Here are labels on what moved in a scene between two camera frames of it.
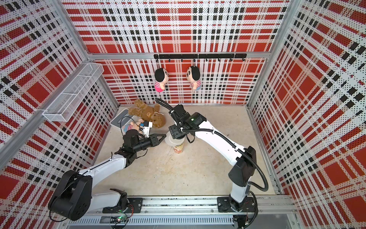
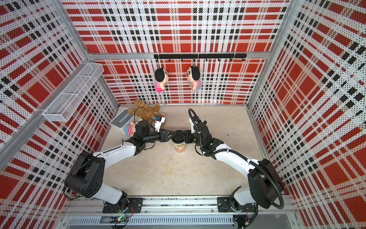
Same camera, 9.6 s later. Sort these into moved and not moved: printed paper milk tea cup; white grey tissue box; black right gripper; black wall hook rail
Moved: black right gripper
Not moved: printed paper milk tea cup; white grey tissue box; black wall hook rail
